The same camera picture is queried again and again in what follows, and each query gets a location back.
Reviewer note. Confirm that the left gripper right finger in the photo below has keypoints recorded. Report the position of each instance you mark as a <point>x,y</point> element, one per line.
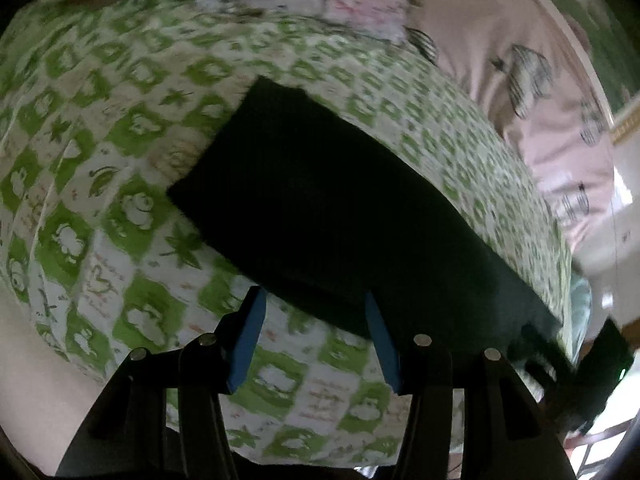
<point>471,417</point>

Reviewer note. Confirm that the pink heart print quilt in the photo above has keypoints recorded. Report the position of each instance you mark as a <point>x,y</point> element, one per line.
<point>521,64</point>

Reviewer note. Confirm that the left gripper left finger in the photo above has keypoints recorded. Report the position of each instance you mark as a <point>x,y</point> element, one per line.
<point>159,416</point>

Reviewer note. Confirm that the green patterned bed sheet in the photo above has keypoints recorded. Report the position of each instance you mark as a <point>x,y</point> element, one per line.
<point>102,109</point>

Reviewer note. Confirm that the black pants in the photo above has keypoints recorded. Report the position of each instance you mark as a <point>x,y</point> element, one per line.
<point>326,218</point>

